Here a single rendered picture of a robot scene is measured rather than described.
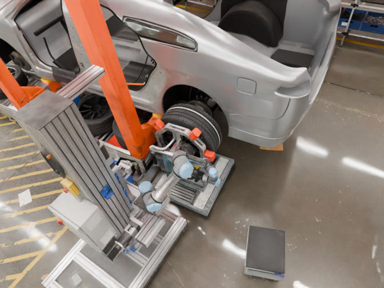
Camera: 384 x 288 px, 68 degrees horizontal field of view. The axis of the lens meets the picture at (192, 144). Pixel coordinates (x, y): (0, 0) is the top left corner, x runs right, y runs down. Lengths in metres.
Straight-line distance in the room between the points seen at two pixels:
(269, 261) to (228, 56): 1.83
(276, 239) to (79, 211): 1.78
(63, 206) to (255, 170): 2.30
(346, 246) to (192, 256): 1.58
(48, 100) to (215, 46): 1.36
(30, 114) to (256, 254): 2.16
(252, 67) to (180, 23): 0.74
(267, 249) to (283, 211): 0.70
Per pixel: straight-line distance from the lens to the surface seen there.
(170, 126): 2.69
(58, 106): 1.76
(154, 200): 2.31
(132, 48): 4.27
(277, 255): 2.88
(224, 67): 2.47
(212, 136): 2.70
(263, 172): 3.69
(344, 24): 5.87
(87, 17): 2.25
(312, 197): 3.61
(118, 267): 3.11
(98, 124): 3.92
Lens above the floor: 3.03
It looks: 50 degrees down
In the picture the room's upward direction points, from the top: 9 degrees counter-clockwise
